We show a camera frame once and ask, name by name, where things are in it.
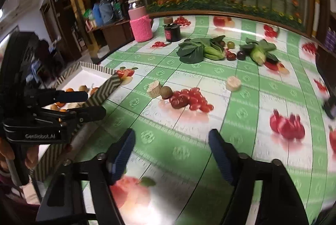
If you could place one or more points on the person's left hand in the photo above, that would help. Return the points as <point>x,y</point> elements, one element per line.
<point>31,158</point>

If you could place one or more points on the dark red jar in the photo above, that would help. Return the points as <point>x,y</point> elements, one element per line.
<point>172,32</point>

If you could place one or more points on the green bok choy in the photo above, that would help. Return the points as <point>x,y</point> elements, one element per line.
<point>258,53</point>
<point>194,50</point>

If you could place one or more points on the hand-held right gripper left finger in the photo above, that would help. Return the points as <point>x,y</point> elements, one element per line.
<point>122,154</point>

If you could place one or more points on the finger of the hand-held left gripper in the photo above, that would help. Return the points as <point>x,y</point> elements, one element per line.
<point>71,96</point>
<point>89,113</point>

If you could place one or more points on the small brown block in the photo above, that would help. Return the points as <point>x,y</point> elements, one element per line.
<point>168,20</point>

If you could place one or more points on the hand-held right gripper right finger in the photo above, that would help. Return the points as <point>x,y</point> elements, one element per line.
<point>221,159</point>

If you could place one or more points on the pink knitted thermos jug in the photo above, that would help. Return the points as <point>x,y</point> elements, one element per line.
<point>140,24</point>

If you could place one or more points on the white striped roll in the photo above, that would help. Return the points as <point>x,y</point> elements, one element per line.
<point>315,4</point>

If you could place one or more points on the striped cardboard box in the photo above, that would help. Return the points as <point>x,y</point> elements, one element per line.
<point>105,87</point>

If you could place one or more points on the grey blue water bottle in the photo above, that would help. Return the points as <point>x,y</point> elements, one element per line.
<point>106,12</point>

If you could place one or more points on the clear plastic bottle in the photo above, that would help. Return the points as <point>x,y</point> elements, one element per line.
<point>117,8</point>

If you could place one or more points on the purple bottle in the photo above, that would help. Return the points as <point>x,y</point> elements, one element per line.
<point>331,37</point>

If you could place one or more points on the green grape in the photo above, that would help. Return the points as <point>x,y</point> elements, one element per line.
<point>231,44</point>

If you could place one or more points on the wooden shelf unit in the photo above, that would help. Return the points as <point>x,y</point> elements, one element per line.
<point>115,33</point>

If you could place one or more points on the small dark fruit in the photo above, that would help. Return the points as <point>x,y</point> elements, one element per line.
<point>222,43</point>

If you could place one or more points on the fruit print green tablecloth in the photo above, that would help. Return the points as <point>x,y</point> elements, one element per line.
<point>183,135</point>

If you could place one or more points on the dark plum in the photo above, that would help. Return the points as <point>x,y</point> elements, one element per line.
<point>241,55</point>

